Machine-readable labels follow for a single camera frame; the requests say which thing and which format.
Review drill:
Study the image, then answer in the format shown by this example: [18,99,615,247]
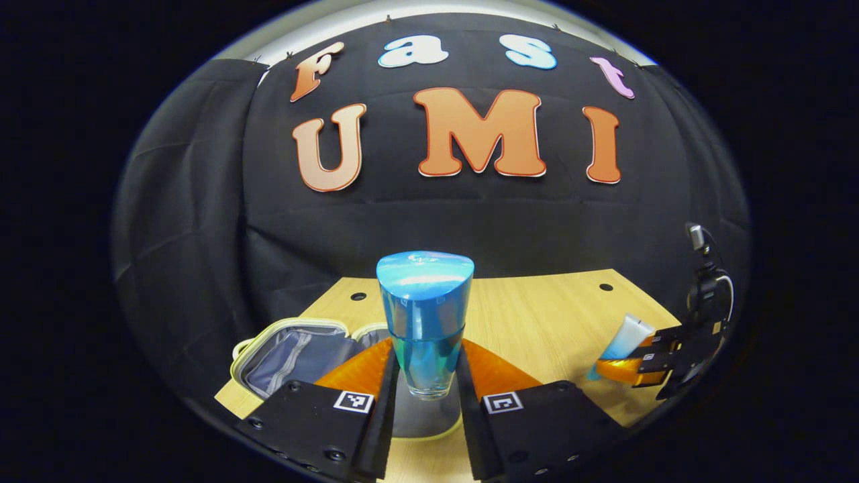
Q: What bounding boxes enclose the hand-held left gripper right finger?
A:
[456,338,629,482]

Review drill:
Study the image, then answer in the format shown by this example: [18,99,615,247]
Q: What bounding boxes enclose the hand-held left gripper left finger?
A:
[234,338,402,482]

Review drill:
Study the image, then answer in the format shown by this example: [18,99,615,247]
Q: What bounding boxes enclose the white and blue tube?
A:
[586,313,656,381]

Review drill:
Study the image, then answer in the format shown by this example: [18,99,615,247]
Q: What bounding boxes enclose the cream suitcase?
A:
[230,317,464,441]

